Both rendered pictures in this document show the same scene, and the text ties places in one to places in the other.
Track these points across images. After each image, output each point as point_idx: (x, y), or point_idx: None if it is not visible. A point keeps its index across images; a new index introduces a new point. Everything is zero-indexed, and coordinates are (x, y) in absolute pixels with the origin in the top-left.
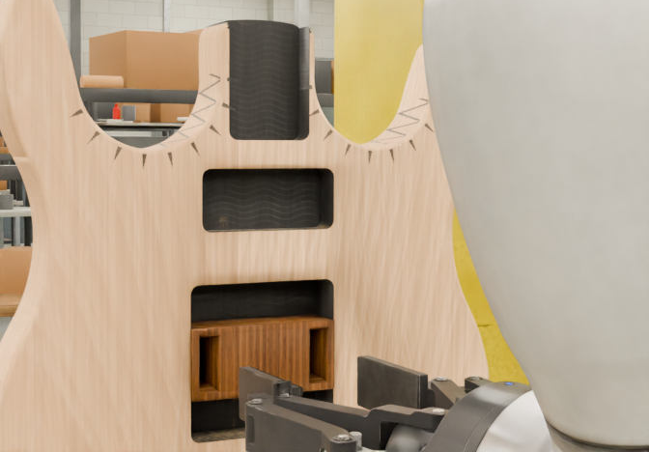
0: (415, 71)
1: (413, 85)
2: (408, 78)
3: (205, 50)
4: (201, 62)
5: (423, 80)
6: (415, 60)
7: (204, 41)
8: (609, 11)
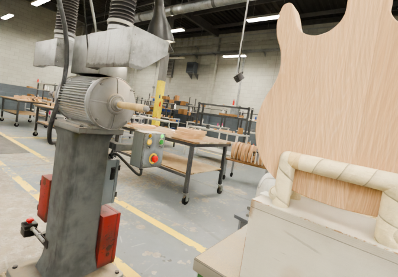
0: (296, 14)
1: (297, 19)
2: (295, 14)
3: None
4: None
5: (298, 19)
6: (294, 9)
7: None
8: None
